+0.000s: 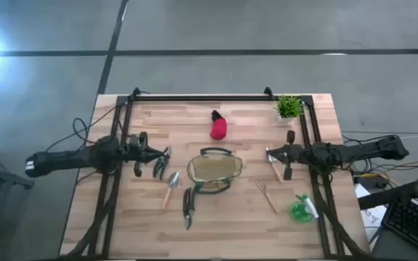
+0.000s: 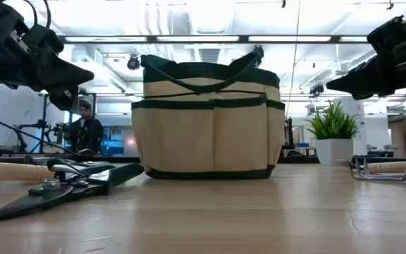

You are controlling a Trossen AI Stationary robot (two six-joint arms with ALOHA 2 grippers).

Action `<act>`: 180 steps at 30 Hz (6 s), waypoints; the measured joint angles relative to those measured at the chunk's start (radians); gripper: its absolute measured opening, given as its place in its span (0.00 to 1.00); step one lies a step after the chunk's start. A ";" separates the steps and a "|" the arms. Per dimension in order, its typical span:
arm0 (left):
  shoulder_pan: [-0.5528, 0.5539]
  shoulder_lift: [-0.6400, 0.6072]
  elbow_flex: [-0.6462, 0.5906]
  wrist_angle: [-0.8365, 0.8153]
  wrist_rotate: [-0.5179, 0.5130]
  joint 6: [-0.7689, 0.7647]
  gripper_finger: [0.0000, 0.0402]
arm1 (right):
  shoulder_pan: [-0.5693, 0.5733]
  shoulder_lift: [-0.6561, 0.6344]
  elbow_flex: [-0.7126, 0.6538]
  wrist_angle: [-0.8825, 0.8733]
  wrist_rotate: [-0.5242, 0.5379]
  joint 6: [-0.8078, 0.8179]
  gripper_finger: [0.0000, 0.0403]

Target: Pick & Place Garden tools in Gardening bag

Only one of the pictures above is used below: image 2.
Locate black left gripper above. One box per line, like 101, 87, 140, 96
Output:
0, 0, 95, 111

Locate wooden-handled garden tool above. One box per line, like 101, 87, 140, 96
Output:
367, 160, 406, 174

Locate metal trowel wooden handle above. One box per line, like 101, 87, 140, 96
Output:
0, 160, 55, 182

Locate beige gardening bag green trim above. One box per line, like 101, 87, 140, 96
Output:
131, 45, 286, 181

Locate person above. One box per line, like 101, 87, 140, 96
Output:
63, 103, 104, 155

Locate green plant in white pot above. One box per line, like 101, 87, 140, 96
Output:
304, 99, 361, 166

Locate blue storage bins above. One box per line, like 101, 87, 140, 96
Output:
100, 126, 125, 157

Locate black-bladed green pruning shears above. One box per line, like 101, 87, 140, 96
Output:
0, 158, 144, 224

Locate black ceiling-mounted camera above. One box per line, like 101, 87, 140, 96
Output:
126, 54, 142, 71
308, 83, 326, 99

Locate black aluminium table frame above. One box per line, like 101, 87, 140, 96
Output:
0, 154, 406, 165

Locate black overhead frame beam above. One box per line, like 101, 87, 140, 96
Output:
57, 34, 370, 45

